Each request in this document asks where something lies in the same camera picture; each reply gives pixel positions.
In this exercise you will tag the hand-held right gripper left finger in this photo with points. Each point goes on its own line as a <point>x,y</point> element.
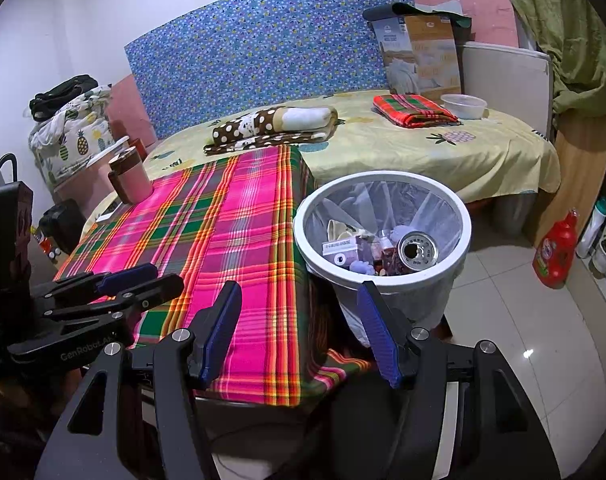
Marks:
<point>223,325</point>

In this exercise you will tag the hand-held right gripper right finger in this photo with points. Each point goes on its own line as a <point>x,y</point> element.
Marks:
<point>378,330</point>

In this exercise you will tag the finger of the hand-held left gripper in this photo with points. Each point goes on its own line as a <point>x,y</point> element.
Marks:
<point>128,279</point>
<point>153,294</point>

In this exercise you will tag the white trash bin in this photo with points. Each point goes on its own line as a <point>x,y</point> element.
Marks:
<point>433,300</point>

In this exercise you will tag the purple white cloth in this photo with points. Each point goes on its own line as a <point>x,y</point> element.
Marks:
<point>363,267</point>

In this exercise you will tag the tall red drink can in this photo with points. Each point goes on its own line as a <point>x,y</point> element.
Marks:
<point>400,265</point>

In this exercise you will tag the crushed red drink can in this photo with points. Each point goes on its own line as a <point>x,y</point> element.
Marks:
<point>368,247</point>

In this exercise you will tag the small white box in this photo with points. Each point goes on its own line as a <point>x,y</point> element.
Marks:
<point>340,249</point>

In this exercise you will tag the cream paper bag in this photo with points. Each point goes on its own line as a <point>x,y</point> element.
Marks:
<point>343,230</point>

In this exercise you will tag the translucent bin liner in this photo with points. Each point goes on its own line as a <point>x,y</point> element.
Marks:
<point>433,215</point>

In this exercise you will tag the pink plaid tablecloth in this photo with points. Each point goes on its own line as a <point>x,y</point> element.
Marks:
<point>208,220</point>

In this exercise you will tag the pink thermos cup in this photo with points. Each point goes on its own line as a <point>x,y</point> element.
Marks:
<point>133,182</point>

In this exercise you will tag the pink storage box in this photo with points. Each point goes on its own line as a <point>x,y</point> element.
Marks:
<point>78,180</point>

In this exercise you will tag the pineapple print quilt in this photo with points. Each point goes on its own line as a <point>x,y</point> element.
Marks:
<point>78,140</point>

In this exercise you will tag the black bag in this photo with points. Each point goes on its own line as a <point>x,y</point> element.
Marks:
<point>58,95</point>

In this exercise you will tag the yellow pineapple print bedsheet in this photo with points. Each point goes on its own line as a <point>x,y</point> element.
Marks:
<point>433,160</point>

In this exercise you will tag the brown polka dot blanket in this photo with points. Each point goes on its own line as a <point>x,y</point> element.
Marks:
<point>243,127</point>

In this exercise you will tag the red detergent bottle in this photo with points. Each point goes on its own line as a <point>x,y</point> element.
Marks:
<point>555,255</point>

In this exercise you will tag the folded red plaid cloth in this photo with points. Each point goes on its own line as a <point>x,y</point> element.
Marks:
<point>413,110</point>

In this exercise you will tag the white bottle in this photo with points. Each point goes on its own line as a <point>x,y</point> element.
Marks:
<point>590,230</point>

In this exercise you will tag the white plastic bowl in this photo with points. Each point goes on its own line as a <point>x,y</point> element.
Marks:
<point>463,106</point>

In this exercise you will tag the wooden board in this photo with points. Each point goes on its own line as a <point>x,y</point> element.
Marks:
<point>578,170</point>

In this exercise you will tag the blue floral headboard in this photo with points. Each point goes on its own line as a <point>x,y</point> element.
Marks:
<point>268,50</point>

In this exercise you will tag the cardboard product box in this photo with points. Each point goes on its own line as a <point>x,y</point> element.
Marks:
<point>418,60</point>

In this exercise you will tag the white panel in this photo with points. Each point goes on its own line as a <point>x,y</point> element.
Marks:
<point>508,85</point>

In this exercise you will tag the green curtain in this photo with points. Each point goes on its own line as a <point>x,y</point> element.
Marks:
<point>573,35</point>

